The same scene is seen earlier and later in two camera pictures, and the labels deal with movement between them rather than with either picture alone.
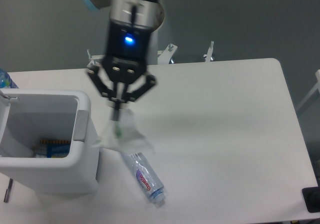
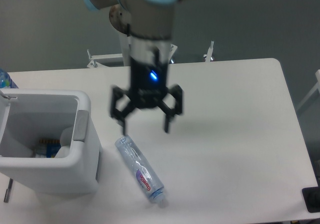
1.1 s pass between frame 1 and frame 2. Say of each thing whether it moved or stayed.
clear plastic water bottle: stayed
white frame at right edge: stayed
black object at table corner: stayed
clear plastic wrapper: moved
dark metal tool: stayed
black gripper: moved
